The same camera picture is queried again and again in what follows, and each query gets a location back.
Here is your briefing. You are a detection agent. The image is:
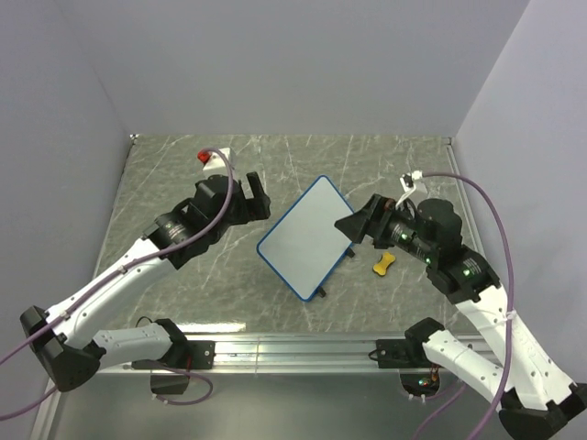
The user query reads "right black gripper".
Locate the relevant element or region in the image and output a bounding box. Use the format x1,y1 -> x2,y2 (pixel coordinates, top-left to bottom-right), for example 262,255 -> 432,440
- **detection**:
334,192 -> 437,263

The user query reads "yellow black eraser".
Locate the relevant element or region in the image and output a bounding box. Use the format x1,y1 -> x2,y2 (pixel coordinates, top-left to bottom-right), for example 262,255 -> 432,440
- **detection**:
372,252 -> 396,277

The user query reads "blue framed whiteboard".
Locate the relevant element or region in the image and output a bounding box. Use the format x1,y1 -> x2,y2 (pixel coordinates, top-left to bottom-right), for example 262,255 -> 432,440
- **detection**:
256,175 -> 354,303

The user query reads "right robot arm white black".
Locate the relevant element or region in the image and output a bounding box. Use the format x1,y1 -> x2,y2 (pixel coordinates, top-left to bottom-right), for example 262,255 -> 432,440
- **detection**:
335,194 -> 586,439

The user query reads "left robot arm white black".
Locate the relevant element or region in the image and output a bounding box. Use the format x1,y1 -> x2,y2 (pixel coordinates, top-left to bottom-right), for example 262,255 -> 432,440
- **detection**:
20,172 -> 271,392

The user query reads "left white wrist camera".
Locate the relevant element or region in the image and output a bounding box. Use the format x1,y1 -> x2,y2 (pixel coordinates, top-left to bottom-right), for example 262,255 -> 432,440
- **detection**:
197,148 -> 236,178

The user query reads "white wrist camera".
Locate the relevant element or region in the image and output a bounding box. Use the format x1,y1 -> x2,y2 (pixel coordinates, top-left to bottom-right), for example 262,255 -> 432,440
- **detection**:
197,148 -> 236,178
395,170 -> 428,209

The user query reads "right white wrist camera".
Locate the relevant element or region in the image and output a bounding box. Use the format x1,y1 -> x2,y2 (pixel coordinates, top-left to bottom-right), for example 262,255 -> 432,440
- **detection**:
395,170 -> 428,209

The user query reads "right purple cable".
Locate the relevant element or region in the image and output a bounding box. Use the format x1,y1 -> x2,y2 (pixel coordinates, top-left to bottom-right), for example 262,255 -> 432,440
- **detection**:
410,171 -> 515,440

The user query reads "aluminium right side rail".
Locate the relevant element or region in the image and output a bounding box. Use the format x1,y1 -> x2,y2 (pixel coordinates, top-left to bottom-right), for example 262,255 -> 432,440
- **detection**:
442,137 -> 485,256

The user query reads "aluminium rail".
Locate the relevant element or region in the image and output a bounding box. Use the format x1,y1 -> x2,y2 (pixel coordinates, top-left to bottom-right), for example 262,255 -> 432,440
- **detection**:
186,333 -> 429,374
442,137 -> 485,256

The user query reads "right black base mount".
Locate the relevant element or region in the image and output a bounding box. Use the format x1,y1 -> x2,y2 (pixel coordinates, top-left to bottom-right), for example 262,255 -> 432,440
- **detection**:
368,338 -> 455,369

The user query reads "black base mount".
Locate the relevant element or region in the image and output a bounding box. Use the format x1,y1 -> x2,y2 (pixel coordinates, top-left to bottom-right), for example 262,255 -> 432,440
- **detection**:
183,340 -> 216,370
368,338 -> 455,369

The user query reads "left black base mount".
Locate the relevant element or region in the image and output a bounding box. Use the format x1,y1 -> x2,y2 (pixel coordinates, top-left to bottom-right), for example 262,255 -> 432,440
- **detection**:
183,340 -> 216,370

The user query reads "aluminium front rail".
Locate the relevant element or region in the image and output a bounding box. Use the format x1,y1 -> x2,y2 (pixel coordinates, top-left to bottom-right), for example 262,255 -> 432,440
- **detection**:
186,333 -> 429,374

